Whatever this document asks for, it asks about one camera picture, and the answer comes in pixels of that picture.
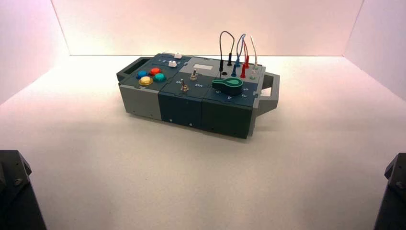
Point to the blue grey modular task box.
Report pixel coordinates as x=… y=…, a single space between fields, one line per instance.
x=180 y=109

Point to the green rotary knob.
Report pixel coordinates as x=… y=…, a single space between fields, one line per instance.
x=233 y=84

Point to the small white display panel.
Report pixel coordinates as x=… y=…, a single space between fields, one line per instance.
x=203 y=66

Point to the green push button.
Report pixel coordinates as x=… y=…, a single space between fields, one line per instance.
x=159 y=77

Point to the white slider knob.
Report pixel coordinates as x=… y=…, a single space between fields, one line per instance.
x=178 y=56
x=172 y=63

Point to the red push button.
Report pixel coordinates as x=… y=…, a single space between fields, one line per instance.
x=155 y=71

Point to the yellow push button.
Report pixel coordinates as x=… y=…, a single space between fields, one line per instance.
x=146 y=81

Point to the blue push button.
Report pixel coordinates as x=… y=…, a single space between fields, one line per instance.
x=141 y=74

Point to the metal toggle switch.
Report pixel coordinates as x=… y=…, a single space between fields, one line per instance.
x=193 y=76
x=184 y=87

